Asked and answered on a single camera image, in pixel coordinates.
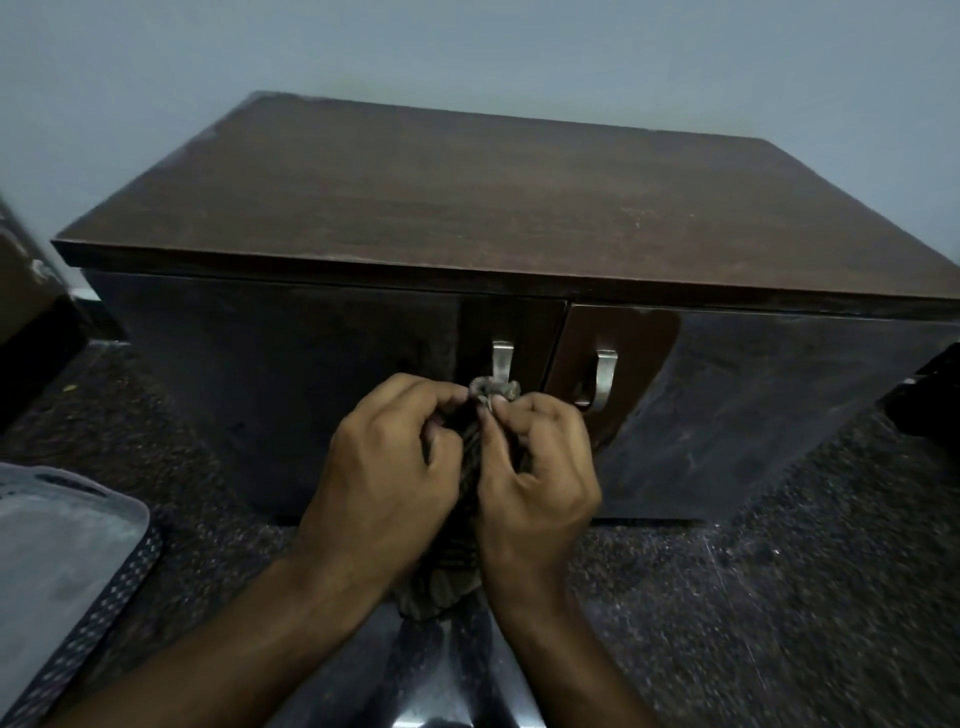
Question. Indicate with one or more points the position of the person's right hand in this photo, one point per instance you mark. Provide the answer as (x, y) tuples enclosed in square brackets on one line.
[(540, 495)]

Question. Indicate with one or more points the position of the person's left hand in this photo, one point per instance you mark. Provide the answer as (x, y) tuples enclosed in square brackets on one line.
[(379, 480)]

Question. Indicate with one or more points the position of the person's right thumb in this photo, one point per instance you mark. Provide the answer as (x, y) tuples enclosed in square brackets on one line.
[(496, 442)]

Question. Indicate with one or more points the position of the person's left thumb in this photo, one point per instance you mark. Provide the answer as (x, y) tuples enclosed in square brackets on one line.
[(446, 446)]

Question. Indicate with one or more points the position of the striped grey-brown cloth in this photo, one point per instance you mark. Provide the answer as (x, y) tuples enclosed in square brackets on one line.
[(448, 574)]

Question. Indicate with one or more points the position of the person's right forearm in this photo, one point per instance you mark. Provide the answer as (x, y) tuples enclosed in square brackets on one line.
[(570, 667)]

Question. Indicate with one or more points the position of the person's left forearm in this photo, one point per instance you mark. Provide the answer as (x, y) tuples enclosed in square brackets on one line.
[(225, 652)]

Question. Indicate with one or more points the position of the dark glossy cabinet door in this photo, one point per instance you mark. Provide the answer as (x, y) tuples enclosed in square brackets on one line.
[(750, 420), (262, 375)]

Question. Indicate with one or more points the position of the black glossy object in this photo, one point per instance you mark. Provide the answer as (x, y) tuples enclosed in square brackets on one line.
[(442, 675)]

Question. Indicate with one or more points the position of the dark brown wooden cabinet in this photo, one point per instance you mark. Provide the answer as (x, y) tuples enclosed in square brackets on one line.
[(480, 202)]

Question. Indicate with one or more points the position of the grey perforated plastic basket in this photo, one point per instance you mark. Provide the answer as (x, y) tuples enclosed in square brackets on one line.
[(60, 570)]

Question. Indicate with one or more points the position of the dark brown box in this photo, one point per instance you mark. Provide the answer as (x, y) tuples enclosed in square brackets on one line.
[(30, 315)]

